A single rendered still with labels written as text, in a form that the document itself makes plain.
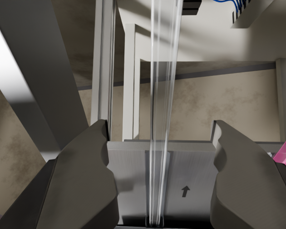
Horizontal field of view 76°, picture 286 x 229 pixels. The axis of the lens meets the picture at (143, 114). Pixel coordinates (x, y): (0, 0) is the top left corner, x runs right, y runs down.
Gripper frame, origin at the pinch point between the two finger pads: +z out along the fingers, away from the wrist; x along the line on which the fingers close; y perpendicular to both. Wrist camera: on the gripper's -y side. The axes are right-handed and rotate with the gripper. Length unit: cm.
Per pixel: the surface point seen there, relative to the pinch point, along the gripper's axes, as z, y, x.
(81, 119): 5.4, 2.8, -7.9
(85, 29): 177, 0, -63
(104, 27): 35.2, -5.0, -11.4
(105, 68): 29.9, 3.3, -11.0
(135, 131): 57, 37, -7
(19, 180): 202, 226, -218
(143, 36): 59, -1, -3
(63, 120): 1.9, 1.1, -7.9
